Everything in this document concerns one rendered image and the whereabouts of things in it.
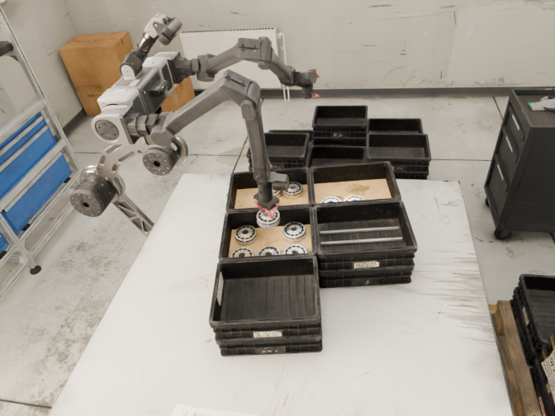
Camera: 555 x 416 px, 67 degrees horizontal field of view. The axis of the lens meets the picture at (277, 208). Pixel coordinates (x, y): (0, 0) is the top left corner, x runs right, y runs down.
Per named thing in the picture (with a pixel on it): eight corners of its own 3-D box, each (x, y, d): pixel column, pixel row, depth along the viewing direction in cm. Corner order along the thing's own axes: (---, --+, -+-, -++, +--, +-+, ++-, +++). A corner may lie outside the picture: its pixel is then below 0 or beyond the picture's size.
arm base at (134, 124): (139, 133, 163) (129, 104, 155) (158, 133, 161) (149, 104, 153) (130, 145, 156) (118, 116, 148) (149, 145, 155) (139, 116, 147)
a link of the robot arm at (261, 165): (243, 79, 137) (236, 102, 131) (260, 80, 136) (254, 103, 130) (258, 165, 172) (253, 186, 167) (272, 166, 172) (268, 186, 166)
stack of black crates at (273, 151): (253, 205, 316) (245, 155, 287) (262, 181, 338) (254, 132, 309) (307, 208, 308) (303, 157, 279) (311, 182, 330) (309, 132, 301)
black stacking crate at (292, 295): (215, 342, 156) (208, 325, 149) (223, 280, 179) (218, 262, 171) (322, 338, 154) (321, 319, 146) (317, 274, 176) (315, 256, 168)
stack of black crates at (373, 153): (363, 210, 301) (366, 158, 271) (364, 183, 323) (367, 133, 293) (422, 212, 293) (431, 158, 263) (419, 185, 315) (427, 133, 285)
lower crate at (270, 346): (220, 358, 164) (214, 342, 156) (227, 295, 186) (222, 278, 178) (323, 354, 161) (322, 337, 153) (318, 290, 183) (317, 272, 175)
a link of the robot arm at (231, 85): (234, 58, 130) (228, 79, 125) (264, 87, 138) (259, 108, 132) (154, 117, 158) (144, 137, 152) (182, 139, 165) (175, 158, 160)
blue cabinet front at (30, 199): (15, 235, 290) (-32, 169, 254) (71, 172, 343) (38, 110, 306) (18, 235, 290) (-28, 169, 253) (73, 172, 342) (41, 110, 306)
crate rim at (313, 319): (209, 328, 150) (207, 324, 148) (218, 264, 173) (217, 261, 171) (321, 323, 147) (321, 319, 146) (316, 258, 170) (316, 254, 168)
